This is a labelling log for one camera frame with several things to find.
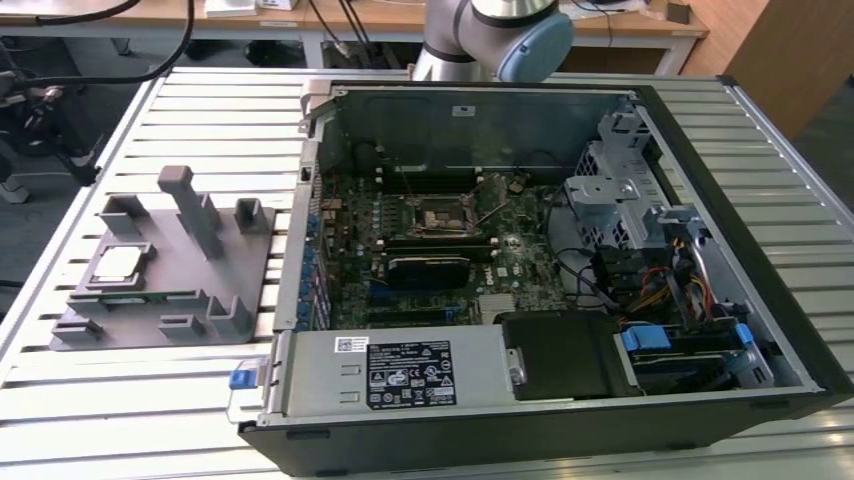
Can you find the green motherboard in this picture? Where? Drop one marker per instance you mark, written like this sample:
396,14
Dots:
534,280

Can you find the white box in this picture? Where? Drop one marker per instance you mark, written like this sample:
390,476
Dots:
230,7
275,4

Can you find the CPU socket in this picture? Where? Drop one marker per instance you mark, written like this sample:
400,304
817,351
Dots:
440,216

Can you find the black PC case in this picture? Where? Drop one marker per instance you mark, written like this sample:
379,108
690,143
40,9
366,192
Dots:
467,440

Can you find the grey plastic parts rack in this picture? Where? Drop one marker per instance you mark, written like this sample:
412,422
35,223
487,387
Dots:
174,280

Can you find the small black graphics card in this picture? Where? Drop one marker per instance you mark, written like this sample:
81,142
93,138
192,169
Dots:
427,274

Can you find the black RAM slot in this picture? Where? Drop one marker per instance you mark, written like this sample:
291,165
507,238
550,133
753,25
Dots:
440,253
440,244
434,173
434,184

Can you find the blue case latch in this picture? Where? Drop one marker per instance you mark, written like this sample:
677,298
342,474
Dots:
242,380

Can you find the green RAM stick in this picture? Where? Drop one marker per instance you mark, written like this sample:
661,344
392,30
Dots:
134,300

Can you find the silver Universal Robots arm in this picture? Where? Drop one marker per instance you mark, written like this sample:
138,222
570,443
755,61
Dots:
467,30

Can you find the wooden cabinet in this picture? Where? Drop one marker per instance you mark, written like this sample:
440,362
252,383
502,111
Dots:
787,50

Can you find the silver metal drive cage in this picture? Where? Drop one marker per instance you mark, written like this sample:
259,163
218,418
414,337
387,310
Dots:
601,210

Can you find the black expansion slot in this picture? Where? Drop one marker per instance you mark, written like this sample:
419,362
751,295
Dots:
407,315

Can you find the blue plastic clip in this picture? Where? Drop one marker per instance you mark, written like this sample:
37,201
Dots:
743,337

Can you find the silver power supply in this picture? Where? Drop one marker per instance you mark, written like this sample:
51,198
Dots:
314,372

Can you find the small black box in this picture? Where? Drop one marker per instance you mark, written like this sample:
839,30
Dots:
678,13

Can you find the blue disk carrier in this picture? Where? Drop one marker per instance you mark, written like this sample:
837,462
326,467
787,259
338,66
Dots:
643,342

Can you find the silver CPU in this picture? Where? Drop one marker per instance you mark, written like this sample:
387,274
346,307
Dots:
120,264

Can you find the thin metal locking lever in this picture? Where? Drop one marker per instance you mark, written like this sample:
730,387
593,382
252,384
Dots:
495,210
408,184

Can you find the silver chipset heatsink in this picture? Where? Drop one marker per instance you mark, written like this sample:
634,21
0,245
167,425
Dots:
496,306

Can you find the round coin cell battery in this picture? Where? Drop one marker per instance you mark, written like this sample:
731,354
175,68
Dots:
514,186

